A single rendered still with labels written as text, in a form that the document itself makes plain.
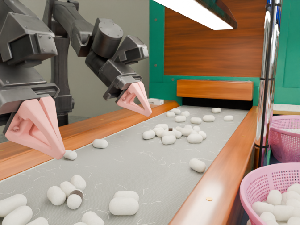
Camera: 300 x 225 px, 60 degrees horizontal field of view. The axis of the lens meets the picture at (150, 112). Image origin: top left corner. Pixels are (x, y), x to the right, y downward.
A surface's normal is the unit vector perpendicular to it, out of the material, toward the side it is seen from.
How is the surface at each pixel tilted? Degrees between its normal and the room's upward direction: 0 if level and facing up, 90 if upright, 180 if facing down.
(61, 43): 100
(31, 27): 40
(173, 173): 0
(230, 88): 90
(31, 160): 45
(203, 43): 90
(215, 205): 0
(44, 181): 0
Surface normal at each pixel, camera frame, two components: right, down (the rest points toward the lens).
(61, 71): 0.57, 0.32
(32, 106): 0.78, -0.40
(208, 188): 0.00, -0.98
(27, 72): 0.57, -0.70
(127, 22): -0.38, 0.18
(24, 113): -0.18, 0.40
